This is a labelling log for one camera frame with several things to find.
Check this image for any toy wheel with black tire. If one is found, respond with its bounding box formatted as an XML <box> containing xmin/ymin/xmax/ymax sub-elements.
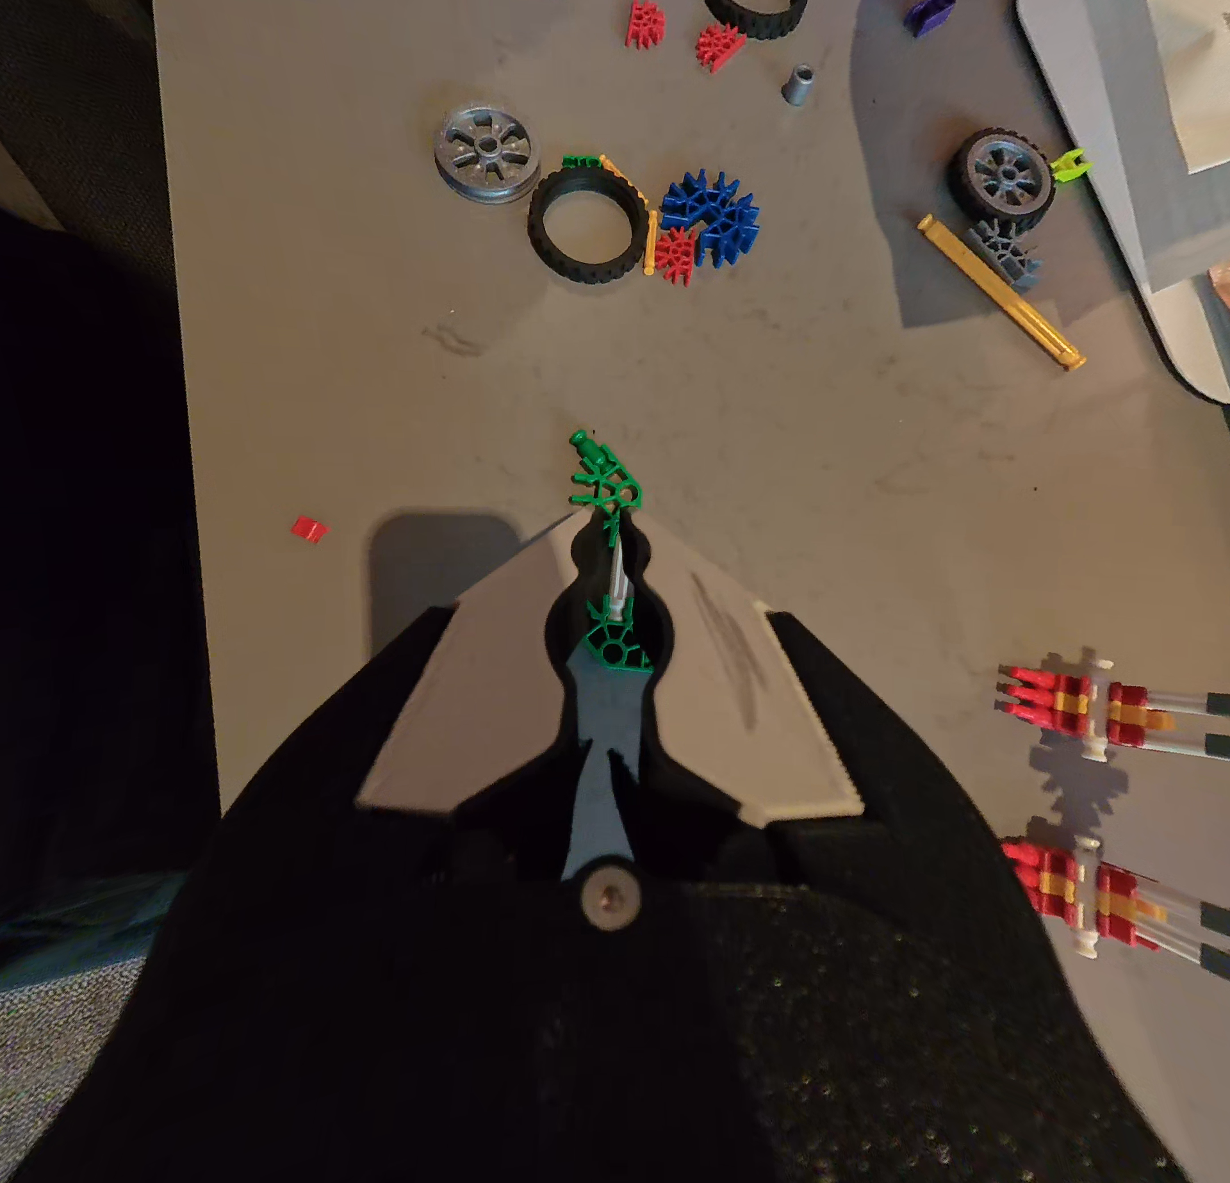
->
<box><xmin>946</xmin><ymin>127</ymin><xmax>1059</xmax><ymax>236</ymax></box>

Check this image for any blue toy connector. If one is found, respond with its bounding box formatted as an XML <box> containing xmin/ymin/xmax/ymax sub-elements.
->
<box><xmin>659</xmin><ymin>168</ymin><xmax>762</xmax><ymax>268</ymax></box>

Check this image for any grey toy connector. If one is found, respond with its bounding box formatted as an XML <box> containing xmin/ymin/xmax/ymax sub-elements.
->
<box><xmin>965</xmin><ymin>216</ymin><xmax>1046</xmax><ymax>292</ymax></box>

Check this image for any white toy rod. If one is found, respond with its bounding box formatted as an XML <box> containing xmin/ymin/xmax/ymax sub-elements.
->
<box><xmin>604</xmin><ymin>532</ymin><xmax>637</xmax><ymax>624</ymax></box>

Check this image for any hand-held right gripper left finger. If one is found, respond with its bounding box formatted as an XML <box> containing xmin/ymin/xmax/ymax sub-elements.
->
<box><xmin>354</xmin><ymin>509</ymin><xmax>597</xmax><ymax>817</ymax></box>

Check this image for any grey toy wheel hub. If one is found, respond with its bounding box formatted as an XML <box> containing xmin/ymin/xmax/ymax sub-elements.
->
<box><xmin>434</xmin><ymin>104</ymin><xmax>542</xmax><ymax>205</ymax></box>

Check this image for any person's black clothing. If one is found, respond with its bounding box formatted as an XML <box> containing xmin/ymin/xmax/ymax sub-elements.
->
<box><xmin>0</xmin><ymin>207</ymin><xmax>223</xmax><ymax>953</ymax></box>

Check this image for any long yellow toy rod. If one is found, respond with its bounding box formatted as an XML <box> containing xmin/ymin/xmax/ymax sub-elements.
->
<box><xmin>916</xmin><ymin>214</ymin><xmax>1087</xmax><ymax>371</ymax></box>

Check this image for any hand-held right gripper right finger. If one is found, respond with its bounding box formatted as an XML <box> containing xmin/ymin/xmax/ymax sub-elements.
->
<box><xmin>623</xmin><ymin>509</ymin><xmax>866</xmax><ymax>828</ymax></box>

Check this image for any red yellow toy assembly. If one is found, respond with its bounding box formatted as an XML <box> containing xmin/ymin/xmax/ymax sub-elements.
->
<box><xmin>1000</xmin><ymin>835</ymin><xmax>1230</xmax><ymax>977</ymax></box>
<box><xmin>994</xmin><ymin>654</ymin><xmax>1230</xmax><ymax>763</ymax></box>

